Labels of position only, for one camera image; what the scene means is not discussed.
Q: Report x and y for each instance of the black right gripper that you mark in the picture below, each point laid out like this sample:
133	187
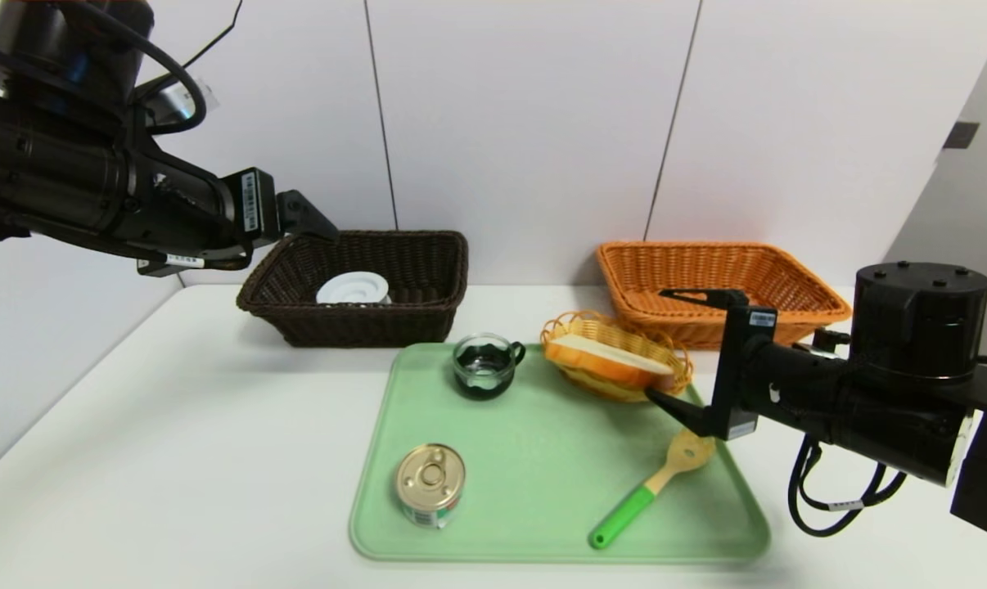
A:
740	368

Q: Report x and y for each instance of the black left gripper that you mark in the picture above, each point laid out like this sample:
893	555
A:
253	206

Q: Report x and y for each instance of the white plastic spool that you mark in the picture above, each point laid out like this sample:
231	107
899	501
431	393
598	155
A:
353	288

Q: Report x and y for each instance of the slice of white bread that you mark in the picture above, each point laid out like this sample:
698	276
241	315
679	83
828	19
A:
600	364

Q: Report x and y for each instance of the orange wicker basket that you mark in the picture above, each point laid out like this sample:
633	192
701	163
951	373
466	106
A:
649	278

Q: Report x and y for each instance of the small yellow wicker basket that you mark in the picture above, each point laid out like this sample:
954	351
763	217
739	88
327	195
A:
600	329

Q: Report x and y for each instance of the dark brown wicker basket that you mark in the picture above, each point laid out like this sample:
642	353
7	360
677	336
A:
354	327

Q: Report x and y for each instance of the light green plastic tray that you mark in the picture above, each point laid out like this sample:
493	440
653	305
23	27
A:
543	474

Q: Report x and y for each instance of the tin can with gold lid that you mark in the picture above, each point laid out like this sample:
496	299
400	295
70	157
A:
430	481

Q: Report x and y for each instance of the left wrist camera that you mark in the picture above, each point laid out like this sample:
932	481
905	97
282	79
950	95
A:
174	102

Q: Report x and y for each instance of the dark wall fixture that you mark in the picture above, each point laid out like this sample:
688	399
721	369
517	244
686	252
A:
960	135

